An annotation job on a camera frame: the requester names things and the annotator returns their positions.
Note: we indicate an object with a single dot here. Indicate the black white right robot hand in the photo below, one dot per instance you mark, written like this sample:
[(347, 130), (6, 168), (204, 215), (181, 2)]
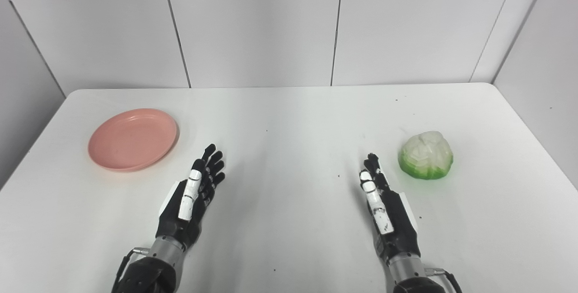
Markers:
[(399, 227)]

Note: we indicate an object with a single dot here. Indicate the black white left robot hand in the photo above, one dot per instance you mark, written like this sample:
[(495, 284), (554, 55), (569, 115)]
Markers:
[(174, 220)]

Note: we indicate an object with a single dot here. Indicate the green white toy cabbage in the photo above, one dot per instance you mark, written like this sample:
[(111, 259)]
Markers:
[(426, 155)]

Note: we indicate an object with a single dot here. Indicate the pink round plate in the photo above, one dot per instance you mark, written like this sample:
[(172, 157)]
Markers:
[(133, 139)]

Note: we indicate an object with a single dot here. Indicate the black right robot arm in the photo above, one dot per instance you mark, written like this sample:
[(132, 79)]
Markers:
[(406, 268)]

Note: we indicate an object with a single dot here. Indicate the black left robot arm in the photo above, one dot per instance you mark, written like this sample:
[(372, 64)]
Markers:
[(151, 275)]

